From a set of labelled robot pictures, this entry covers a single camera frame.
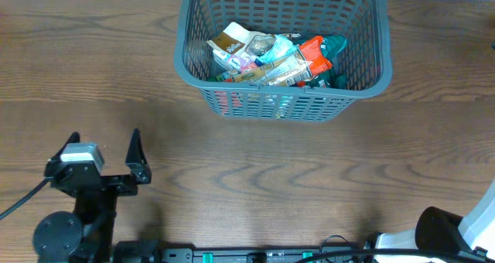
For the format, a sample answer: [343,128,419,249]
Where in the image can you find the light green small packet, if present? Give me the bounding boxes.
[255,35,297,65]

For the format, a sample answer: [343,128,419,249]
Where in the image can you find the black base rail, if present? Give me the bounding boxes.
[109,240,357,263]

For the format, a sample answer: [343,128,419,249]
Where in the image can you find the beige paper pouch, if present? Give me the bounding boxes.
[207,21,302,59]

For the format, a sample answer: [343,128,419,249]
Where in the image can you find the grey plastic basket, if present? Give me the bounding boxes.
[173,0,392,121]

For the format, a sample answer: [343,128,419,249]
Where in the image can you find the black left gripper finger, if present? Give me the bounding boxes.
[52,131,80,161]
[125,128,149,174]

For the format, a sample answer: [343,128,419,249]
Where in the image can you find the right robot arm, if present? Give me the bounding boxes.
[365,184,494,262]

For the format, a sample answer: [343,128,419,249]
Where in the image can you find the orange biscuit pack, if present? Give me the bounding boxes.
[224,35,333,87]

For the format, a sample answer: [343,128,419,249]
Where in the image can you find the green Nescafe coffee bag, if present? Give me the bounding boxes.
[295,36,348,90]

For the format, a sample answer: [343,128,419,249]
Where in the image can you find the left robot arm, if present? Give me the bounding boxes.
[32,129,162,262]

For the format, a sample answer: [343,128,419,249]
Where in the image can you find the Kleenex tissue multipack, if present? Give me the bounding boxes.
[213,50,258,73]

